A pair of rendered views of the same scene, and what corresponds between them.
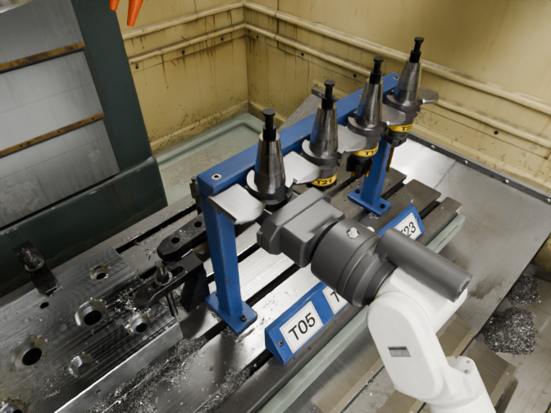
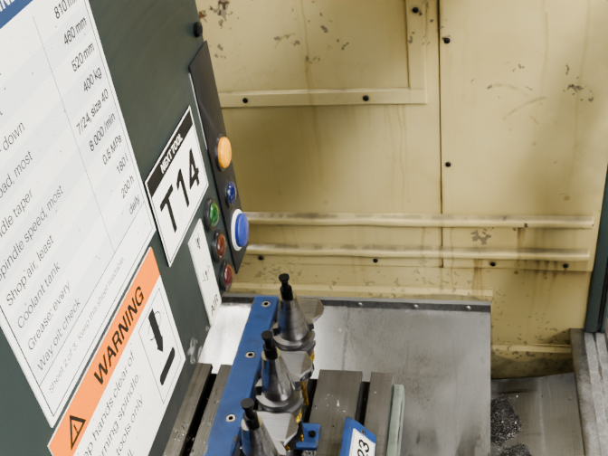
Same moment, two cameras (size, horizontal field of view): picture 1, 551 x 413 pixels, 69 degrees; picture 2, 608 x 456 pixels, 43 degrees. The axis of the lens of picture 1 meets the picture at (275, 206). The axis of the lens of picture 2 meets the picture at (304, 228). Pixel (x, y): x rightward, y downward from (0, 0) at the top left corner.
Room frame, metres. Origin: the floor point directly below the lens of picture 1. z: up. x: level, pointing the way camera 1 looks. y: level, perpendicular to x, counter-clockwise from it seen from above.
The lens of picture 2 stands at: (-0.07, 0.16, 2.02)
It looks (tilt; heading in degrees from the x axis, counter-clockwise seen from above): 37 degrees down; 329
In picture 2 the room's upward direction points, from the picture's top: 9 degrees counter-clockwise
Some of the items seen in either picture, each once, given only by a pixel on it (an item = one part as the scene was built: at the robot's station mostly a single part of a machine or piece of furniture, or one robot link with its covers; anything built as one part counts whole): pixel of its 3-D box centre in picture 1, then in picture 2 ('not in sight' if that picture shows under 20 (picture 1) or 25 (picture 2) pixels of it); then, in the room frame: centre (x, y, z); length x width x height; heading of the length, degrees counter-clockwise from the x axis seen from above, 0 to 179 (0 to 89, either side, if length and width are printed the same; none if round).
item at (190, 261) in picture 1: (170, 288); not in sight; (0.42, 0.19, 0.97); 0.13 x 0.03 x 0.15; 134
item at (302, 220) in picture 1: (322, 238); not in sight; (0.35, -0.06, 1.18); 0.13 x 0.12 x 0.10; 134
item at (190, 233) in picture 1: (210, 227); not in sight; (0.61, 0.14, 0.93); 0.26 x 0.05 x 0.06; 139
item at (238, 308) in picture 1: (224, 260); not in sight; (0.42, 0.09, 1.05); 0.10 x 0.05 x 0.30; 44
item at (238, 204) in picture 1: (239, 204); not in sight; (0.38, 0.05, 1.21); 0.07 x 0.05 x 0.01; 44
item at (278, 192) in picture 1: (270, 185); not in sight; (0.42, 0.01, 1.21); 0.06 x 0.06 x 0.03
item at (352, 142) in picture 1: (345, 139); (270, 427); (0.53, -0.11, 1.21); 0.07 x 0.05 x 0.01; 44
